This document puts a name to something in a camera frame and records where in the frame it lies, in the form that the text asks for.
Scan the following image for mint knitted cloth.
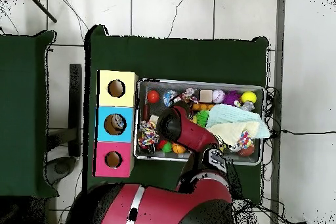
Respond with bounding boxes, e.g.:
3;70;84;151
206;104;263;129

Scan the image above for cream knitted cloth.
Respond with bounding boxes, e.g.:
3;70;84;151
209;121;272;147

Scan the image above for multicoloured patterned cloth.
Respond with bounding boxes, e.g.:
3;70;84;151
237;131;255;151

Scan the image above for wooden box with three holes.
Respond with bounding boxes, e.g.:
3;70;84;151
94;70;139;178

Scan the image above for clear shallow mesh bin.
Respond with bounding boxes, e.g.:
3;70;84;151
133;79;266;167

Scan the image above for red maraca rattle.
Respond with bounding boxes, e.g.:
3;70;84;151
141;89;161;122

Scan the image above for floral patterned fabric knot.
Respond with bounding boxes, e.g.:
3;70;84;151
180;87;200;105

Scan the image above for small orange basketball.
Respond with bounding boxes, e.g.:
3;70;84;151
172;142;187;156

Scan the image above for dark green tablecloth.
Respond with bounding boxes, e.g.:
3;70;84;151
83;24;270;206

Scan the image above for white baseball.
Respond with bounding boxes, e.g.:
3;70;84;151
211;89;226;104

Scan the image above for purple monster toy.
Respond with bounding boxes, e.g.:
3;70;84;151
222;90;242;108

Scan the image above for yellow ball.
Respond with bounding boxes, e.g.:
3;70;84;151
241;91;258;105

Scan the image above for black panel stand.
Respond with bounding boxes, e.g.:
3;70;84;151
68;63;84;158

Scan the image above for grey round stand base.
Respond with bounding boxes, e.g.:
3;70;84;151
46;155;77;184

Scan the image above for dark green side cloth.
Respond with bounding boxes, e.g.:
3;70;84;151
0;29;58;200

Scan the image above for black rod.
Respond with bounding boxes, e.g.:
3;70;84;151
23;0;58;24

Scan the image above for multicoloured rope toy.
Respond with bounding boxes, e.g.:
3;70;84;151
137;121;160;151

